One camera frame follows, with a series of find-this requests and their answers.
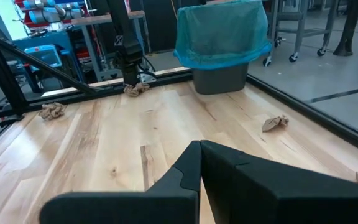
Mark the grey plastic trash bin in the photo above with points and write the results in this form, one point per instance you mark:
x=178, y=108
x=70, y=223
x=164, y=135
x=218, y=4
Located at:
x=219, y=79

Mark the blue tool cart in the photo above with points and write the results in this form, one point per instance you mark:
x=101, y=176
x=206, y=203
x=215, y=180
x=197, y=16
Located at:
x=42, y=40

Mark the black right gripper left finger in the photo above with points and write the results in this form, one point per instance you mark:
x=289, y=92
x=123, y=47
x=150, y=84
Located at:
x=120, y=205

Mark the black table edge bar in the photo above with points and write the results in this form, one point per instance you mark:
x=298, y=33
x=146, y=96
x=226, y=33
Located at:
x=322, y=117

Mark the teal plastic trash bag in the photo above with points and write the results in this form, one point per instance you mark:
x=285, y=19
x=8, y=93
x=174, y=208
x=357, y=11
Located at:
x=219, y=34

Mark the black aluminium rail frame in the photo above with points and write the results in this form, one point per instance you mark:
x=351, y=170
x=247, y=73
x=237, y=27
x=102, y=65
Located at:
x=3, y=77

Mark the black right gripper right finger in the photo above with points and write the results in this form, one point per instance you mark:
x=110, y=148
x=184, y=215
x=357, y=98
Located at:
x=291, y=199

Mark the person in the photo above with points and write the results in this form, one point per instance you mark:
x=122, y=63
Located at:
x=351, y=28

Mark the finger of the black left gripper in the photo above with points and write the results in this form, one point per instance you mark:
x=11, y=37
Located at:
x=135, y=78
x=126, y=79

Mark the grey metal wheeled cart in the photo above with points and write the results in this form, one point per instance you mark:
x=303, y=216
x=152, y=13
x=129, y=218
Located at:
x=303, y=31

